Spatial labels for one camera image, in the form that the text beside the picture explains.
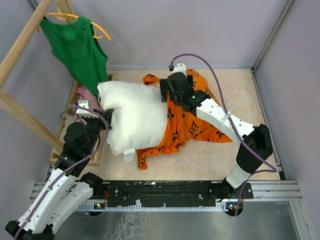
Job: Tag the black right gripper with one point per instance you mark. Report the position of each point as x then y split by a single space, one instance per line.
165 86

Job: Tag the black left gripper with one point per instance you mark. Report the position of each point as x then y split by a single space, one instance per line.
98 120

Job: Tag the orange patterned pillowcase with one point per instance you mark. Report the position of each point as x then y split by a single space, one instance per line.
181 126

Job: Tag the white pillow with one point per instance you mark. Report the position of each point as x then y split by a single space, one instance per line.
139 117

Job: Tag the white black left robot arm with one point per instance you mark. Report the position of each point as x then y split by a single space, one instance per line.
62 195

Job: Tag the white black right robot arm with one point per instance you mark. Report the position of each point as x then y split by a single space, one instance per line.
254 142

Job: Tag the cream cloth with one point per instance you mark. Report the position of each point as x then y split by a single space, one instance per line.
67 122

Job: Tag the wooden tray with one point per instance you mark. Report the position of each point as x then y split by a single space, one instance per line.
95 161

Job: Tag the pink cloth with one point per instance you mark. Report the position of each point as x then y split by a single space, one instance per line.
84 94

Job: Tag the wooden clothes rack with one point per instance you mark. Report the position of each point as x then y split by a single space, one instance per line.
38 82

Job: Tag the green tank top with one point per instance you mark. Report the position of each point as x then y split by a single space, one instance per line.
74 46

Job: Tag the yellow clothes hanger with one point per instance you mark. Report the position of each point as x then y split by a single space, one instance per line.
65 12

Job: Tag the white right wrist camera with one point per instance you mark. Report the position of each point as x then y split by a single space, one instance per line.
178 68

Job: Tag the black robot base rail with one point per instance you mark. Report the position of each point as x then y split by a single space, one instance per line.
198 193

